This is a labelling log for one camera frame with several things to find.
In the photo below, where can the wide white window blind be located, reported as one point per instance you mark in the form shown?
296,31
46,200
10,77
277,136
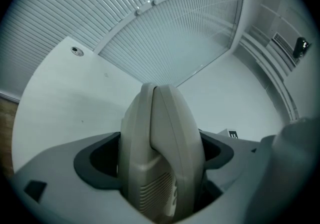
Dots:
62,5

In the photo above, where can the round grey door knob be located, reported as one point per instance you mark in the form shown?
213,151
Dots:
139,12
155,1

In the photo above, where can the white rectangular table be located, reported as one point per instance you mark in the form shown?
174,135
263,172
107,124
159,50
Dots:
75,98

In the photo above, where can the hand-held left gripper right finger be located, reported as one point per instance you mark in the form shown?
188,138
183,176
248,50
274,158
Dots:
245,168

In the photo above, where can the white ceiling air vent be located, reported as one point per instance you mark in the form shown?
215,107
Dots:
285,48

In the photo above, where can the narrow white window blind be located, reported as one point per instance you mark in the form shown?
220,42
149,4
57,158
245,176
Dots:
162,50

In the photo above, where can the black ceiling device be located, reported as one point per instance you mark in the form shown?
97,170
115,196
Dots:
301,46

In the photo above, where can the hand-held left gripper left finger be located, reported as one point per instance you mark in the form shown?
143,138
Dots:
62,168

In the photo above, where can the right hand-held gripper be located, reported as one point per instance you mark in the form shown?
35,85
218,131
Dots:
232,135

